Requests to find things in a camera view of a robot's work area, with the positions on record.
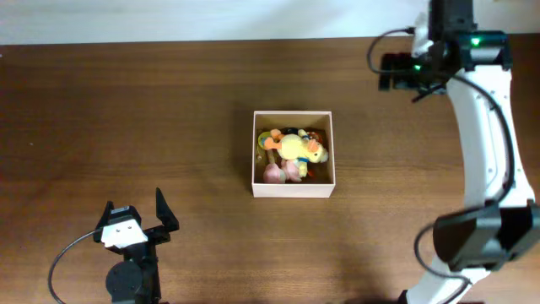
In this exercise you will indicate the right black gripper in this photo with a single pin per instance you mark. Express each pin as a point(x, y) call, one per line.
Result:
point(399, 77)

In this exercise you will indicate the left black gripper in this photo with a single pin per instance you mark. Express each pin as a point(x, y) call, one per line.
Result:
point(161, 234)

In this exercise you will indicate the orange round toy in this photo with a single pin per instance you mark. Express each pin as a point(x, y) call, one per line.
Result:
point(316, 136)

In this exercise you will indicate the yellow rattle drum toy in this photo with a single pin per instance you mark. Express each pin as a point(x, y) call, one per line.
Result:
point(261, 149)

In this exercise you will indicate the yellow plush duck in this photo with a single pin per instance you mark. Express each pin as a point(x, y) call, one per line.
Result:
point(297, 147)

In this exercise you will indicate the white cardboard box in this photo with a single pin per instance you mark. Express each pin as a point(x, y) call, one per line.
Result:
point(322, 183)

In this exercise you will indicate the black round cap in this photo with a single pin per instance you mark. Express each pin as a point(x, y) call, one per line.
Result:
point(288, 131)

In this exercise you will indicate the pink pig toy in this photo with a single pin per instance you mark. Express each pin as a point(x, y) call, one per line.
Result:
point(289, 170)

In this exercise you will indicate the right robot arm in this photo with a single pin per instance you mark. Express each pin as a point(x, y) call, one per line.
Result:
point(499, 223)

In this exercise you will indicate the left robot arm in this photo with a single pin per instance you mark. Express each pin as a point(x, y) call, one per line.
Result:
point(134, 280)

